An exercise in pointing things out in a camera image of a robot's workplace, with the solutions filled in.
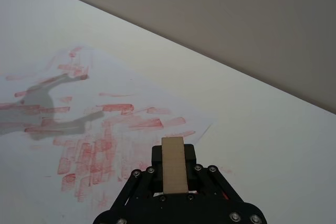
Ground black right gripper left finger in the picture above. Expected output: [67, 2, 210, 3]
[111, 145, 164, 208]

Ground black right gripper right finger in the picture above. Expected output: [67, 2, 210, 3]
[183, 143, 245, 205]

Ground brown rectangular block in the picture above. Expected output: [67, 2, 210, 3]
[161, 137, 188, 196]

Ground white paper sheet, red marks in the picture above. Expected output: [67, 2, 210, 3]
[0, 41, 219, 224]

